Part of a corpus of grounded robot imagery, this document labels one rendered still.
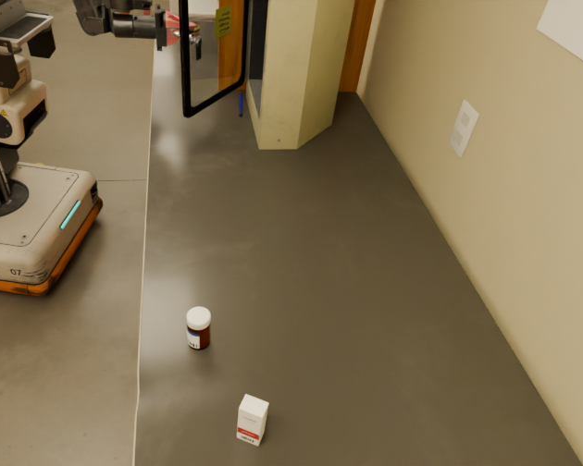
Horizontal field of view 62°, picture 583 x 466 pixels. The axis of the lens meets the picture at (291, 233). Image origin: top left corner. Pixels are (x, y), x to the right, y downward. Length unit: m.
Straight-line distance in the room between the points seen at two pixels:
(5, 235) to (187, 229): 1.22
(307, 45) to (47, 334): 1.52
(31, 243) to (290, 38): 1.35
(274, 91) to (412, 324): 0.69
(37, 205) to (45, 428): 0.92
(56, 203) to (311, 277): 1.51
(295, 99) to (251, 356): 0.72
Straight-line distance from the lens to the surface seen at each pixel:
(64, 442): 1.93
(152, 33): 1.40
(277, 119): 1.35
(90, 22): 1.43
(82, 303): 2.26
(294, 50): 1.28
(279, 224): 1.14
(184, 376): 0.87
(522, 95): 1.06
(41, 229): 2.21
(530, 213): 1.03
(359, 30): 1.72
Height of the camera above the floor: 1.68
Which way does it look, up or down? 41 degrees down
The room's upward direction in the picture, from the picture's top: 9 degrees clockwise
